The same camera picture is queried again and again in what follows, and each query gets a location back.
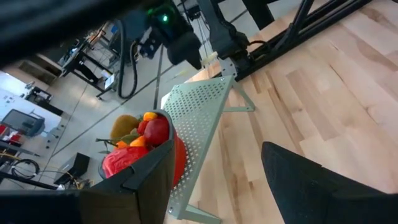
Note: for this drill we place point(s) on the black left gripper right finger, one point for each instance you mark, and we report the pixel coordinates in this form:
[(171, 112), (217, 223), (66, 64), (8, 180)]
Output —
[(304, 193)]

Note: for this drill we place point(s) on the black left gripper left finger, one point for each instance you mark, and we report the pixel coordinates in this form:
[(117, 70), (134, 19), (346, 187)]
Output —
[(146, 189)]

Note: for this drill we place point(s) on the large bright red fruit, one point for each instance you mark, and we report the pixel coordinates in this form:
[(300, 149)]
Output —
[(122, 158)]

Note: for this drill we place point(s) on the red colander with grey rim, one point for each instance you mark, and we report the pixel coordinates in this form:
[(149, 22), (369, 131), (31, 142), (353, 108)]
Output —
[(178, 161)]

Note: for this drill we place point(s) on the orange apricot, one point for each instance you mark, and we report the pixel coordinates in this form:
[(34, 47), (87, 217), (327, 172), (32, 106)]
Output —
[(150, 116), (138, 142)]

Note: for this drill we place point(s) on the orange tangerine with green leaves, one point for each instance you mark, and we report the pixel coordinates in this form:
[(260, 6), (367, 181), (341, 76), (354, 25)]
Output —
[(121, 144)]

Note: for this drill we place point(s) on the dark red round fruit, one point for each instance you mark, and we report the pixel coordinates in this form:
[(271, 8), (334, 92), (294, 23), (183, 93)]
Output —
[(157, 130)]

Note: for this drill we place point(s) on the red strawberry with leaves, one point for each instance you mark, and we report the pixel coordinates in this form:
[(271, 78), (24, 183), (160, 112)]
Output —
[(142, 127)]

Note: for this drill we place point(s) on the brown kiwi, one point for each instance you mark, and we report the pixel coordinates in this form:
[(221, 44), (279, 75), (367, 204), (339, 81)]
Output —
[(123, 126)]

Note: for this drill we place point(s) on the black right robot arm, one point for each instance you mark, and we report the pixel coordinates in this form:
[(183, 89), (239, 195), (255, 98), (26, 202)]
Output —
[(224, 31)]

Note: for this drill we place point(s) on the black box on floor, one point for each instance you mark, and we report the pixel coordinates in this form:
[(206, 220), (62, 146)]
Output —
[(73, 168)]

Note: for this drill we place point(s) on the green perforated metal shelf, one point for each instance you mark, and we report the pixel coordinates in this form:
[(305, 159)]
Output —
[(199, 118)]

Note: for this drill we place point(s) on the black background desk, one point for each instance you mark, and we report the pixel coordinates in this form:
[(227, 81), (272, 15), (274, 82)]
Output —
[(84, 62)]

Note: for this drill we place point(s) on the grey background monitor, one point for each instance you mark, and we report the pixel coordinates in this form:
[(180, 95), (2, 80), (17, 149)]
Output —
[(21, 123)]

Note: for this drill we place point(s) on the grey metal corner bracket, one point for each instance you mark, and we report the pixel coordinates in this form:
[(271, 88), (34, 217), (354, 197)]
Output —
[(228, 67)]

